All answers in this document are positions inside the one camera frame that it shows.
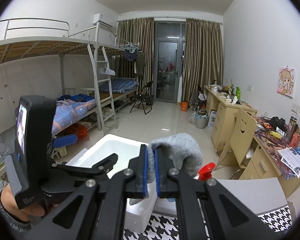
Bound grey fuzzy sock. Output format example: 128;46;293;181
129;132;204;205

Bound left hand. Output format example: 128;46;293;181
0;183;46;222

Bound blue plaid quilt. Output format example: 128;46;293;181
51;99;96;137

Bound white foam box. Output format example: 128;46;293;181
67;134;177;233

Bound white lotion pump bottle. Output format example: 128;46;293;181
198;162;216;181

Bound houndstooth table mat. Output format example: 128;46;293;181
123;205;293;239

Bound metal bucket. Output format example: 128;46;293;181
195;113;209;129

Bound orange stool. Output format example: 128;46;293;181
180;101;188;112

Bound wooden smiley chair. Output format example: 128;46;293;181
215;108;256;179

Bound metal bunk bed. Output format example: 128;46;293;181
0;17;138;134

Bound black folding chair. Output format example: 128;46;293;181
129;81;154;115

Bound green bottle on desk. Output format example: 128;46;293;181
235;87;241;100

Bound light wooden desk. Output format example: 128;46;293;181
205;88;300;197

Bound white printed paper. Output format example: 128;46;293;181
278;148;300;178

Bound right brown curtain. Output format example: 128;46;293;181
181;18;224;102

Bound brown curtain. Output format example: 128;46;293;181
181;18;224;102
116;17;154;88

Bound white air conditioner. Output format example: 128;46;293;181
93;13;115;28

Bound left brown curtain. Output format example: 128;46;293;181
116;17;154;88

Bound glass balcony door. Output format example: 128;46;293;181
154;21;185;103

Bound anime girl wall poster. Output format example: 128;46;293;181
277;66;296;98

